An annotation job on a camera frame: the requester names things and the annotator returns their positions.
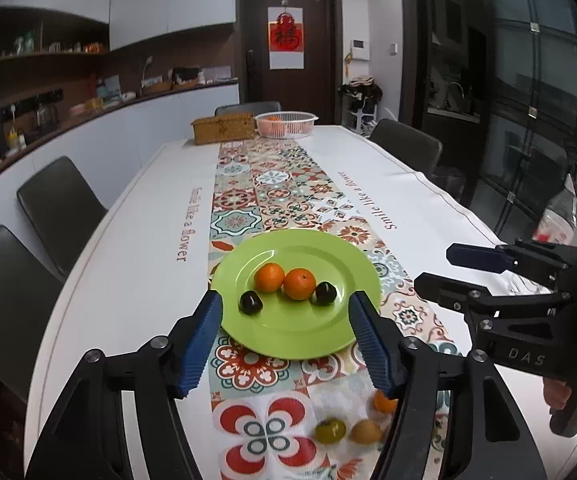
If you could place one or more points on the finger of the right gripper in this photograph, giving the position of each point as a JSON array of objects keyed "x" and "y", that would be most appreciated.
[
  {"x": 545, "y": 263},
  {"x": 468, "y": 299}
]

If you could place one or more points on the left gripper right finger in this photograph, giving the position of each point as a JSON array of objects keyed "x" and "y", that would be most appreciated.
[{"x": 487, "y": 437}]

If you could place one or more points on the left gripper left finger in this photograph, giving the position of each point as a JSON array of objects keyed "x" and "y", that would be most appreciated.
[{"x": 84, "y": 436}]

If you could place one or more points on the orange mandarin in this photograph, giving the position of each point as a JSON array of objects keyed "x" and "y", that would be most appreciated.
[
  {"x": 269, "y": 278},
  {"x": 299, "y": 284},
  {"x": 383, "y": 404}
]

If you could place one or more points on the brown longan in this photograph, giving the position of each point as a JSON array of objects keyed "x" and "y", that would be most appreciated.
[{"x": 366, "y": 432}]

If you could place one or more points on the dark plum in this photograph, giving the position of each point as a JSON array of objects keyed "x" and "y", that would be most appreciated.
[
  {"x": 325, "y": 294},
  {"x": 250, "y": 303}
]

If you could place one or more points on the green plum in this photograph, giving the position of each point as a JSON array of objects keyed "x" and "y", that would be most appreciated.
[{"x": 330, "y": 431}]

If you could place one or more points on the white kitchen counter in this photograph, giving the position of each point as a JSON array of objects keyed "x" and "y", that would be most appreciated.
[{"x": 111, "y": 148}]

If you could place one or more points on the person's right hand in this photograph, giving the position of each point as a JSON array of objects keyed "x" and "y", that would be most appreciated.
[{"x": 568, "y": 389}]

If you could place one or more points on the clear water bottle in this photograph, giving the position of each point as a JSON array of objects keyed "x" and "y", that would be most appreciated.
[{"x": 558, "y": 224}]

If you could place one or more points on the right side dark chair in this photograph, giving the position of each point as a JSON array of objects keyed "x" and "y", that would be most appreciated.
[{"x": 415, "y": 148}]

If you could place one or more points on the near left dark chair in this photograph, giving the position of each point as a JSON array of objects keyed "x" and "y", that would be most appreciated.
[{"x": 28, "y": 294}]

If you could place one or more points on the glass sliding door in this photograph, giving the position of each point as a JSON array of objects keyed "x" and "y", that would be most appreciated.
[{"x": 533, "y": 113}]

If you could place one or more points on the white tablecloth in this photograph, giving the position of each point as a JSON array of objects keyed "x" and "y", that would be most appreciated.
[{"x": 147, "y": 264}]

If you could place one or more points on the patterned table runner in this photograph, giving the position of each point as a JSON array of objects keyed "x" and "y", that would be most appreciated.
[{"x": 290, "y": 393}]

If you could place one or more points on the green plate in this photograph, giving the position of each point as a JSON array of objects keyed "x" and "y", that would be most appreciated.
[{"x": 285, "y": 328}]

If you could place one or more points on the black bag on rack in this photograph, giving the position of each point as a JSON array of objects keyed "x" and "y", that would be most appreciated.
[{"x": 361, "y": 90}]

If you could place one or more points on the clear plastic fruit container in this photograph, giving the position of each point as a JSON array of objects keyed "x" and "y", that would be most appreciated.
[{"x": 285, "y": 125}]

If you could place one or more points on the white intercom panel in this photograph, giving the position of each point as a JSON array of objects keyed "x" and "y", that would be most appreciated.
[{"x": 359, "y": 50}]

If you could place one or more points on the far end dark chair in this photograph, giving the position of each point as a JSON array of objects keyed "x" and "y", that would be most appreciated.
[{"x": 254, "y": 108}]

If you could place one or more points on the woven wicker box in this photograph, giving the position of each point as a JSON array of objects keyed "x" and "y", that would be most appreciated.
[{"x": 224, "y": 128}]

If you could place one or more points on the dark wooden door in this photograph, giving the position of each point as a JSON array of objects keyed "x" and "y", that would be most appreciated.
[{"x": 313, "y": 89}]

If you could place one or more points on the red fu door poster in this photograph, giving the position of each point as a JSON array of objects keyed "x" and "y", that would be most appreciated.
[{"x": 286, "y": 38}]

